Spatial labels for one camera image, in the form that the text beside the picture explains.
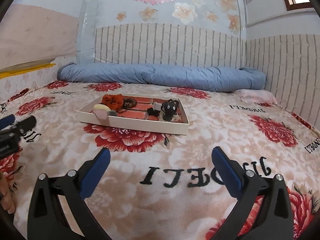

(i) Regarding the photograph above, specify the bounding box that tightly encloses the orange fabric scrunchie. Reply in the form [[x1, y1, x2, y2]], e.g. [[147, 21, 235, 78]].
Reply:
[[101, 94, 124, 112]]

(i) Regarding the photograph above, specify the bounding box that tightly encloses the person left hand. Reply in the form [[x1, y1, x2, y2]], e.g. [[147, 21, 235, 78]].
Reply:
[[0, 172, 16, 214]]

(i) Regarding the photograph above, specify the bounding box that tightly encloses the floral plush bed blanket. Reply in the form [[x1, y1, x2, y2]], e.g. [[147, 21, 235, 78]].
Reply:
[[1, 81, 319, 239]]

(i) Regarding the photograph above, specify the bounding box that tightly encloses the pink pillow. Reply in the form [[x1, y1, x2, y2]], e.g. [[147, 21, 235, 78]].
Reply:
[[232, 89, 277, 105]]

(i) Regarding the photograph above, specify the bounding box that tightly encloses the white tray brick lining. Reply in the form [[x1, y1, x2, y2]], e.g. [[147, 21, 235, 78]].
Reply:
[[76, 94, 189, 135]]

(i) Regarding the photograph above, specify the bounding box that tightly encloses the blue rolled quilt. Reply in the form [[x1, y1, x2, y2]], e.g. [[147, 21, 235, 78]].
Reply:
[[57, 63, 266, 92]]

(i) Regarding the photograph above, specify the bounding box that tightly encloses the brown wooden bead bracelet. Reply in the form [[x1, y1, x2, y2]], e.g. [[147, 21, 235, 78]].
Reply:
[[122, 97, 138, 110]]

